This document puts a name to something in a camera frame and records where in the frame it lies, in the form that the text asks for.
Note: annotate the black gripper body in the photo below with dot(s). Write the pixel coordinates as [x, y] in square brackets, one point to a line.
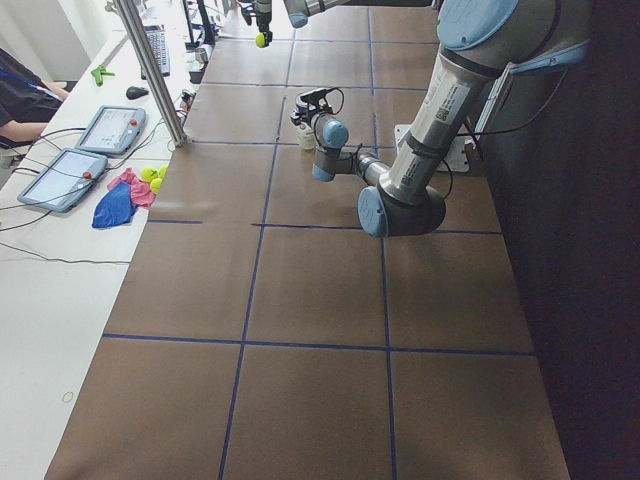
[262, 19]
[301, 116]

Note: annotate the yellow tennis ball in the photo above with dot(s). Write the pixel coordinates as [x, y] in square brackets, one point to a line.
[148, 174]
[262, 40]

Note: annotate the clear tennis ball can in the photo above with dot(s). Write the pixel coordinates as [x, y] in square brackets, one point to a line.
[305, 135]

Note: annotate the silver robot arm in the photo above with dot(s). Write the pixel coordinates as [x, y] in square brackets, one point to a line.
[298, 12]
[478, 41]

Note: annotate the yellow tennis ball on desk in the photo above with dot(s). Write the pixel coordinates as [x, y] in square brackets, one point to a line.
[148, 174]

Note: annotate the metal cup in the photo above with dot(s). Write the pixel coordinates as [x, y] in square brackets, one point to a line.
[202, 54]

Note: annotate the black keyboard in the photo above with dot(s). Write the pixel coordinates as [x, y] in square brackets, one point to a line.
[156, 37]

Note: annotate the black computer mouse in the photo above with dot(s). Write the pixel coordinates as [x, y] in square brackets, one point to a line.
[136, 92]

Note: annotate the green plastic clamp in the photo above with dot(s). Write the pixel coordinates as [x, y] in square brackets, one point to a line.
[99, 74]

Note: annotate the upper teach pendant tablet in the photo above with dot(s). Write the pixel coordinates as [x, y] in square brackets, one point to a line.
[112, 130]

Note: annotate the teach pendant tablet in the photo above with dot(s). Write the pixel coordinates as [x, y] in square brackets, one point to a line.
[112, 130]
[63, 183]

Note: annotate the lower teach pendant tablet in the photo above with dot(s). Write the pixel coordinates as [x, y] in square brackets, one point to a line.
[63, 183]

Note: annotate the seated person in black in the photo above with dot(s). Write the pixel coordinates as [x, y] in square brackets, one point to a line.
[28, 103]

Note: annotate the aluminium frame post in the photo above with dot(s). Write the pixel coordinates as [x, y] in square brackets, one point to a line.
[135, 30]

